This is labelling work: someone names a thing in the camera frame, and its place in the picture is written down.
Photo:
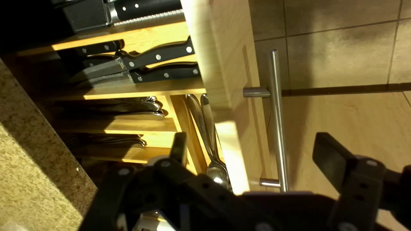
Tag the stack of silver spoons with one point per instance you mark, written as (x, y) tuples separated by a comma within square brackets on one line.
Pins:
[(210, 141)]

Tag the heap of table knives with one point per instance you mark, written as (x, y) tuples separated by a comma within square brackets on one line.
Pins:
[(128, 107)]

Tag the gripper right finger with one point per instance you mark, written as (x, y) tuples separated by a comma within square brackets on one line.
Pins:
[(359, 186)]

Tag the heap of forks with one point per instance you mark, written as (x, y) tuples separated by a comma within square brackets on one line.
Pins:
[(112, 140)]

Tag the serrated bread knife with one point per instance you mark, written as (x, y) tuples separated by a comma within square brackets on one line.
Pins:
[(151, 18)]

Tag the wooden cutlery tray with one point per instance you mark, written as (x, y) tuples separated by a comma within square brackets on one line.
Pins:
[(151, 126)]

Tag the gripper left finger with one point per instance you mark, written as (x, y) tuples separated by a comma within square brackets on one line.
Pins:
[(179, 192)]

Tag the light wooden drawer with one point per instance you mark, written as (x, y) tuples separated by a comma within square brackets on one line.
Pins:
[(221, 64)]

